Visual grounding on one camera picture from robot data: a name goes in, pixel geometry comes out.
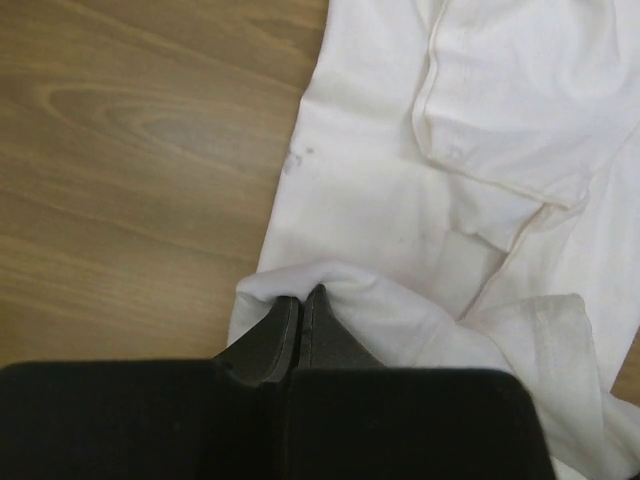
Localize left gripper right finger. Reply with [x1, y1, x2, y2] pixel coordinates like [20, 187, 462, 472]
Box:
[281, 286, 555, 479]

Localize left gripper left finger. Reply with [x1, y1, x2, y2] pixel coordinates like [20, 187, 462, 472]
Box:
[1, 297, 300, 479]

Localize white t shirt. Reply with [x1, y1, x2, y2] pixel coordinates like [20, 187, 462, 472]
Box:
[229, 1, 639, 479]

